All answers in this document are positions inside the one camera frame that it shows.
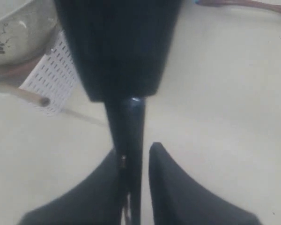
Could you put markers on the stainless steel fork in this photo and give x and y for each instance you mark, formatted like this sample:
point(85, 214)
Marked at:
point(120, 48)

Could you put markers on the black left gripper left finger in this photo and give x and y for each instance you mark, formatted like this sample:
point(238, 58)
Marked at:
point(95, 201)

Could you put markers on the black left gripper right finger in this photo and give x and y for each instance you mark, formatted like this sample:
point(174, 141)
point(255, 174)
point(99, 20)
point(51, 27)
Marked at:
point(177, 199)

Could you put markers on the brown wooden plate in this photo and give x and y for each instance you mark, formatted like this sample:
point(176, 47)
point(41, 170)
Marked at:
point(19, 70)

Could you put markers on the white floral ceramic bowl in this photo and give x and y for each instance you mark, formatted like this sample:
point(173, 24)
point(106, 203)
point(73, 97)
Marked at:
point(25, 28)

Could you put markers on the white perforated plastic basket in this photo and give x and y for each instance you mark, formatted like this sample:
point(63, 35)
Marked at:
point(53, 77)

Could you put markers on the wooden chopstick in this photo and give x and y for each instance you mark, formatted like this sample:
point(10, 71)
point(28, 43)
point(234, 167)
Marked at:
point(25, 95)

